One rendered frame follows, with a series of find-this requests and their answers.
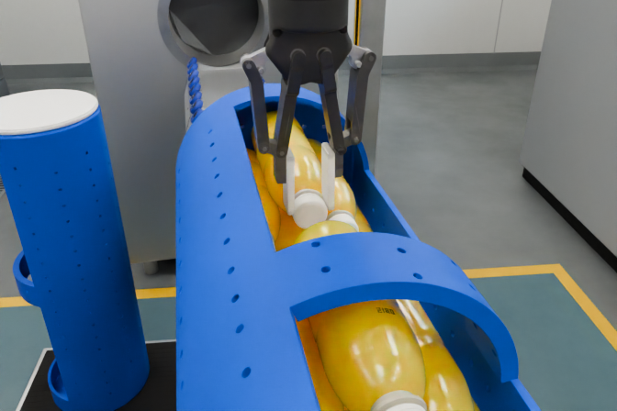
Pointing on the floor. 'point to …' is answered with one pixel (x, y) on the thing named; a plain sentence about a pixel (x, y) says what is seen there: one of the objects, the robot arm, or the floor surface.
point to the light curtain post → (371, 34)
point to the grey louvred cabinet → (578, 101)
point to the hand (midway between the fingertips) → (308, 180)
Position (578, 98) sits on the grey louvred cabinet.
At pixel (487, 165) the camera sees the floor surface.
